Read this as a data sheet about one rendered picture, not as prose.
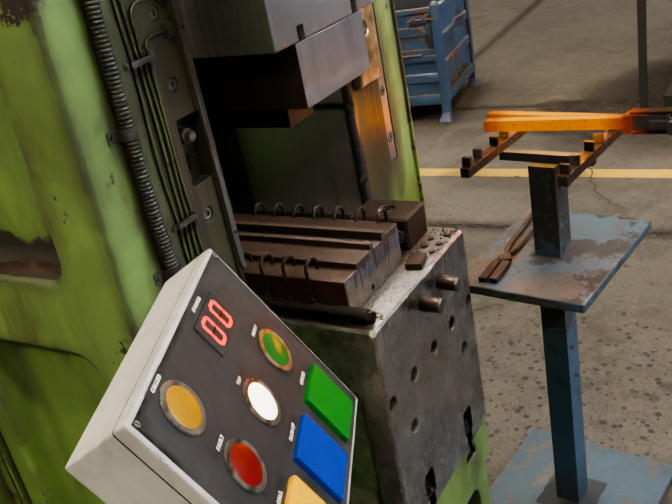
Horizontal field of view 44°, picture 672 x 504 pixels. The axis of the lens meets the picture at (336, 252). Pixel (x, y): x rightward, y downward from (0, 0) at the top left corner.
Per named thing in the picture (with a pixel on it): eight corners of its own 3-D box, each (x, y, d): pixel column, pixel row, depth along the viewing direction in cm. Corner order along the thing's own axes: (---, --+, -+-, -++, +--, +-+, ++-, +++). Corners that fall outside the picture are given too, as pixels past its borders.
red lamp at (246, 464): (277, 470, 81) (267, 434, 79) (250, 502, 77) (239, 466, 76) (251, 463, 83) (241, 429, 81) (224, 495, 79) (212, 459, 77)
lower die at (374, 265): (402, 260, 150) (395, 218, 147) (351, 317, 135) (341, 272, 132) (220, 245, 172) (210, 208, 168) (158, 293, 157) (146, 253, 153)
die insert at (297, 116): (314, 112, 140) (307, 78, 137) (291, 128, 134) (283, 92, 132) (179, 115, 155) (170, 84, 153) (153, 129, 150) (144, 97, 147)
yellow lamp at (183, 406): (217, 413, 78) (205, 376, 77) (186, 445, 75) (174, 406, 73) (191, 408, 80) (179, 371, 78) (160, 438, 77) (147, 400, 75)
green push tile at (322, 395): (353, 401, 104) (314, 361, 102) (350, 440, 97) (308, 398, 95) (342, 408, 105) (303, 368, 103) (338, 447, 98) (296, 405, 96)
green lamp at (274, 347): (300, 356, 99) (292, 325, 97) (279, 378, 95) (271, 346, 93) (278, 352, 100) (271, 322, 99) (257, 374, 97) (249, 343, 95)
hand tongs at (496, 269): (564, 173, 221) (564, 169, 220) (580, 174, 219) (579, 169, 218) (478, 282, 177) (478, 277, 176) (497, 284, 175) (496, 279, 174)
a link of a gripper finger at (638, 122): (670, 129, 155) (669, 131, 155) (632, 129, 160) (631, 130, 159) (669, 114, 154) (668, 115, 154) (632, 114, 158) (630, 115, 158)
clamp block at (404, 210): (429, 231, 159) (424, 200, 157) (410, 251, 153) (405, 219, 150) (374, 227, 165) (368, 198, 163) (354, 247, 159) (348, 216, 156)
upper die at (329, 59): (370, 68, 135) (360, 9, 131) (308, 109, 120) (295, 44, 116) (175, 78, 157) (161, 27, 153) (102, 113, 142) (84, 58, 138)
